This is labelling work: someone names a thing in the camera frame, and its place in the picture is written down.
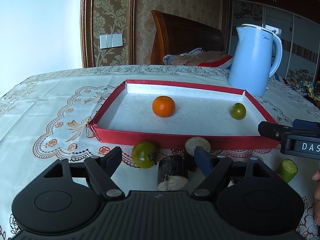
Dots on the colourful patterned cloth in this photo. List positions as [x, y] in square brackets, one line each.
[313, 87]

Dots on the green cucumber piece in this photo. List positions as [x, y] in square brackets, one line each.
[288, 170]

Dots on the wooden bed headboard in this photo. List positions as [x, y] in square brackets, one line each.
[185, 35]

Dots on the light blue electric kettle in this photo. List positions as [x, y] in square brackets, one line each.
[250, 60]

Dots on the dark sugarcane piece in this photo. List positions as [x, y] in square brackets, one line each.
[172, 172]
[192, 143]

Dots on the small green tomato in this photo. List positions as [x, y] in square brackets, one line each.
[238, 111]

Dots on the small brown potato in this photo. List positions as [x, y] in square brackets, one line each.
[258, 158]

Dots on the sliding door wardrobe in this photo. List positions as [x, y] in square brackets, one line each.
[297, 37]

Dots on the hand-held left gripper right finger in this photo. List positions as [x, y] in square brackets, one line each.
[203, 160]

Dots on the white wall light switch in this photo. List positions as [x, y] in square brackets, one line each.
[111, 40]

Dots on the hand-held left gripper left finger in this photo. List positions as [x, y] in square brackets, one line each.
[113, 156]

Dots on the large green tomato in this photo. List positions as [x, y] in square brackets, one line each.
[142, 155]

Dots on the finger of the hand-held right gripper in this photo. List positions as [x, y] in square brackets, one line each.
[306, 125]
[270, 128]

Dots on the red shallow box tray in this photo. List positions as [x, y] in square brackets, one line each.
[200, 127]

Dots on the person's right hand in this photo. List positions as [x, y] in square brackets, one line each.
[318, 205]

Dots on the white lace tablecloth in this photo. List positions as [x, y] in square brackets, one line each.
[50, 105]

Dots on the grey towel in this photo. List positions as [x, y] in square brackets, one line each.
[172, 57]

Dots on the gold wall frame moulding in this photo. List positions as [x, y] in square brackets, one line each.
[86, 30]

